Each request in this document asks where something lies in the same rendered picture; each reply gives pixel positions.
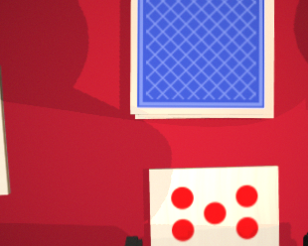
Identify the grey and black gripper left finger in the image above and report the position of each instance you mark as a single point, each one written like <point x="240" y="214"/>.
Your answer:
<point x="133" y="241"/>

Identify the blue-backed card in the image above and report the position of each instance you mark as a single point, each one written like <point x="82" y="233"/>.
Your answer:
<point x="200" y="57"/>

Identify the dark red cloth mat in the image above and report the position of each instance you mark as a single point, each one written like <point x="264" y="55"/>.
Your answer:
<point x="79" y="161"/>

